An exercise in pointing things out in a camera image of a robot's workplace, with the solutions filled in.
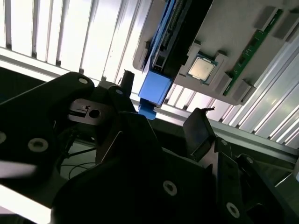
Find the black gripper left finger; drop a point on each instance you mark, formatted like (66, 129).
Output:
(35, 112)

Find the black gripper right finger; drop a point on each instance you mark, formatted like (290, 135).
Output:
(233, 182)

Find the hard disk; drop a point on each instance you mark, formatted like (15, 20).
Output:
(154, 88)

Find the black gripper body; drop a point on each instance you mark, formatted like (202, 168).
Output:
(116, 193)

